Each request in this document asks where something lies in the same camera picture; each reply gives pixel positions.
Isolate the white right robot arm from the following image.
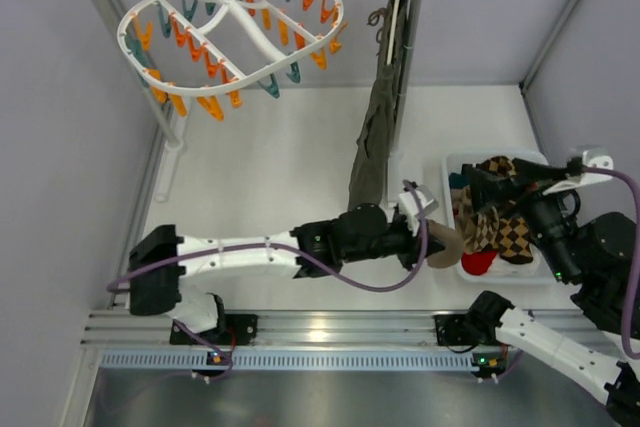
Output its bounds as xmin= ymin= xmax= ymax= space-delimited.
xmin=459 ymin=150 xmax=639 ymax=426

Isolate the olive green hanging garment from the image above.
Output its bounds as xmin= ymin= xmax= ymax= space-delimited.
xmin=348 ymin=0 xmax=408 ymax=210

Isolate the metal clothes rack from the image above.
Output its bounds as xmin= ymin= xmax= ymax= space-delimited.
xmin=116 ymin=0 xmax=422 ymax=131

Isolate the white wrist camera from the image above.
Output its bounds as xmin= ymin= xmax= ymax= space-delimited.
xmin=543 ymin=146 xmax=614 ymax=196
xmin=398 ymin=185 xmax=439 ymax=233

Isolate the plain brown sock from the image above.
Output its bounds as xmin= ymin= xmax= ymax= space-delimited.
xmin=427 ymin=219 xmax=464 ymax=269

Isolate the pile of colourful socks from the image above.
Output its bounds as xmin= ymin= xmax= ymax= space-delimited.
xmin=448 ymin=172 xmax=539 ymax=277

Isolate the white plastic basket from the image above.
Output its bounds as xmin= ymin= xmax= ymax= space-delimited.
xmin=442 ymin=148 xmax=554 ymax=286

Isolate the white slotted cable duct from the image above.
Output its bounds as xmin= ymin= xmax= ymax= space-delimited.
xmin=100 ymin=349 xmax=499 ymax=373

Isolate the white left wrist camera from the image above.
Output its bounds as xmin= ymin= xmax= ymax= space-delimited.
xmin=398 ymin=185 xmax=439 ymax=233

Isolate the large yellow brown argyle sock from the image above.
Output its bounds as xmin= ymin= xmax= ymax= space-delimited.
xmin=495 ymin=217 xmax=533 ymax=265

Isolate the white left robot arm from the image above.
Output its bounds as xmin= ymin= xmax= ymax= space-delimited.
xmin=127 ymin=204 xmax=445 ymax=334

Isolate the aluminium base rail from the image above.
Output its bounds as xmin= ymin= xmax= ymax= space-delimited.
xmin=82 ymin=309 xmax=621 ymax=348

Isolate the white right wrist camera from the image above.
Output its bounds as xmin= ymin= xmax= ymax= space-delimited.
xmin=543 ymin=146 xmax=614 ymax=196

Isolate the white oval clip hanger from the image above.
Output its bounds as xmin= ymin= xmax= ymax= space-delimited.
xmin=117 ymin=0 xmax=348 ymax=100

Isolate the tan brown argyle sock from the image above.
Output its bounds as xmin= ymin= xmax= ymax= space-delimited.
xmin=451 ymin=186 xmax=500 ymax=254

